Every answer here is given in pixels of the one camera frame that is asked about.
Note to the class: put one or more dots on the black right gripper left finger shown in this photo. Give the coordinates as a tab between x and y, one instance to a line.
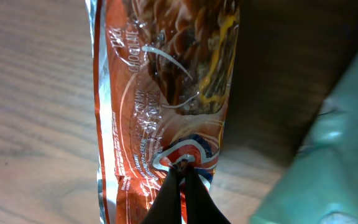
166	208

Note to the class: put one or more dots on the orange chocolate bar wrapper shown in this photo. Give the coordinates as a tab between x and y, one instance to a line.
162	72

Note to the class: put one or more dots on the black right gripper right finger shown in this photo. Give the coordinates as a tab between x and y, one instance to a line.
200	207

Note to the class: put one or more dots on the mint green wipes packet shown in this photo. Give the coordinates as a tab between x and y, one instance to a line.
321	186

